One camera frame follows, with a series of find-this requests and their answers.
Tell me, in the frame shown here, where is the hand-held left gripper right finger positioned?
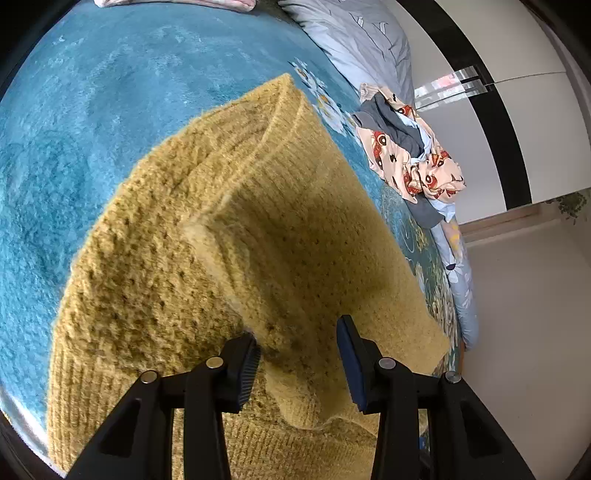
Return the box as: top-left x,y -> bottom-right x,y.
336,315 -> 536,480

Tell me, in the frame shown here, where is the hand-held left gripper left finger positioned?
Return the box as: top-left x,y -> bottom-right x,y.
67,333 -> 263,480

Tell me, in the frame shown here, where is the yellow knit sweater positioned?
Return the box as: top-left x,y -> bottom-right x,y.
46,73 -> 451,480

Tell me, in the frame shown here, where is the pile of patterned clothes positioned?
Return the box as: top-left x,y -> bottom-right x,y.
359,83 -> 467,204

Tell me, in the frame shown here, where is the beige cloth with yellow print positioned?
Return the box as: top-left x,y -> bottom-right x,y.
441,217 -> 467,268

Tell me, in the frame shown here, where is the slate grey fleece garment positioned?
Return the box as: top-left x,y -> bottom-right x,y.
409,194 -> 445,230

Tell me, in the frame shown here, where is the blue grey garment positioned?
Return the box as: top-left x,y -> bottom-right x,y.
355,99 -> 426,154

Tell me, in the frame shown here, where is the green plant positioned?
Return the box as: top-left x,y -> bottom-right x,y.
556,189 -> 591,227

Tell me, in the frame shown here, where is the white wardrobe with black stripe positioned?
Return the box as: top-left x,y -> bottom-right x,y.
411,0 -> 591,227

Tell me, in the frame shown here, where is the blue floral duvet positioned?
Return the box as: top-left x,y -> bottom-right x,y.
277,0 -> 481,352

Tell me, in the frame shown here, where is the pink fleece garment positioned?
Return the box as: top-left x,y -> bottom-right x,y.
95,0 -> 257,12

